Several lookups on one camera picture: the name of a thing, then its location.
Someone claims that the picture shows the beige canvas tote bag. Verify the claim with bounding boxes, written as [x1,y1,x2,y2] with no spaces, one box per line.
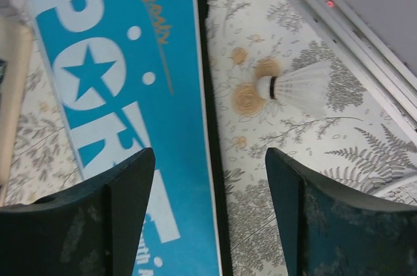
[1,16,33,205]

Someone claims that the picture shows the aluminium frame post right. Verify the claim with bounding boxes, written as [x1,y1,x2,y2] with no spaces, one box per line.
[289,0,416,137]

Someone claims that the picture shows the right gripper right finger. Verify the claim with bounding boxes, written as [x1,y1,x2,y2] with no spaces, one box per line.
[265,148,416,275]

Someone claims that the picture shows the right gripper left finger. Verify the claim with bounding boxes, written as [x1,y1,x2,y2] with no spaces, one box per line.
[1,148,155,275]

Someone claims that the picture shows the white shuttlecock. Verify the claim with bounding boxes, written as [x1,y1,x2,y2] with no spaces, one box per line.
[255,61,332,118]

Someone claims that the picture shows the blue racket cover bag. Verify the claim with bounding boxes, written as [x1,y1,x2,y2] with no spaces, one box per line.
[28,0,233,275]

